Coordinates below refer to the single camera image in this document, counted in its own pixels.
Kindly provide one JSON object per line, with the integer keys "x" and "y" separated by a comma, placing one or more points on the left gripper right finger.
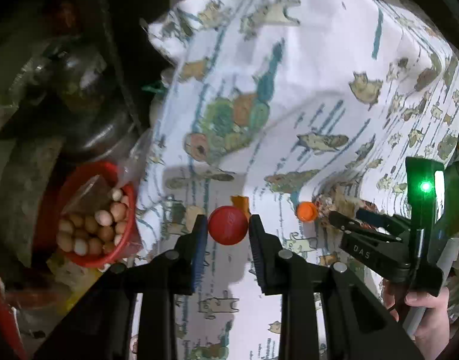
{"x": 357, "y": 325}

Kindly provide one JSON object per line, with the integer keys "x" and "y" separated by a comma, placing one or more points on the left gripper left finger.
{"x": 99, "y": 325}

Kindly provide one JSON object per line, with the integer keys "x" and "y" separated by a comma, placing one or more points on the beige tissue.
{"x": 336, "y": 201}

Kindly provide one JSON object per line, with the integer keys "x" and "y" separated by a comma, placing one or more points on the orange bottle cap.
{"x": 306, "y": 212}

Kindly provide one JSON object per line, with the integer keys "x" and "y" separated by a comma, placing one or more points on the red bottle cap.
{"x": 228, "y": 225}

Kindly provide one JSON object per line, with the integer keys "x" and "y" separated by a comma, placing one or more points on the person's right hand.
{"x": 433, "y": 332}

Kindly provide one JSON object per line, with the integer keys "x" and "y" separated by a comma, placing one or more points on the red bucket of eggs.
{"x": 95, "y": 216}

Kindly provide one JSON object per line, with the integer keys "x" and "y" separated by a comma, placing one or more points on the cartoon print table cloth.
{"x": 283, "y": 100}

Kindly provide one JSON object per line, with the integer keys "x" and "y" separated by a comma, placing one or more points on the steel kettle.
{"x": 67, "y": 88}

